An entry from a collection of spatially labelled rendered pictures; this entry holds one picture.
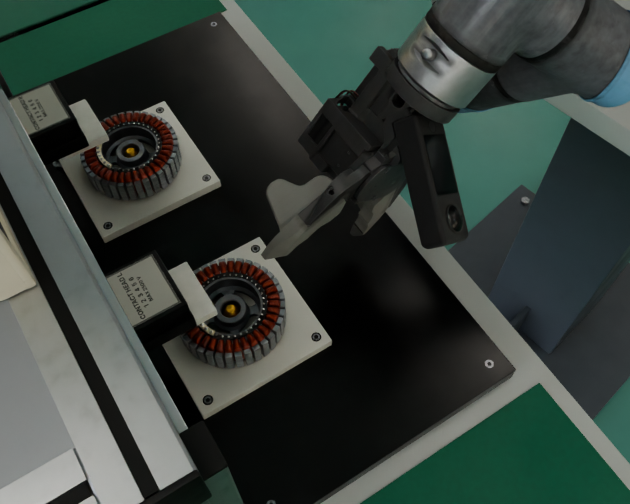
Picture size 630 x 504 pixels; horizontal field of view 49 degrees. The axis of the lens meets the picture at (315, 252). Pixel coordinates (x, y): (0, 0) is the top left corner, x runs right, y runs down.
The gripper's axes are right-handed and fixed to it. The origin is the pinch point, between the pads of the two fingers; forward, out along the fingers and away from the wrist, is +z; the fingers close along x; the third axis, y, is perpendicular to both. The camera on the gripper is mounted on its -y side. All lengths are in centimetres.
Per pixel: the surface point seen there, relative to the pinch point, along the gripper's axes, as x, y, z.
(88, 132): 9.2, 24.6, 6.8
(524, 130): -132, 25, 13
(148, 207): 2.2, 18.3, 12.9
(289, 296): -1.2, -0.6, 7.0
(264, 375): 5.0, -6.3, 10.7
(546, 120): -138, 24, 8
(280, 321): 3.6, -3.3, 6.0
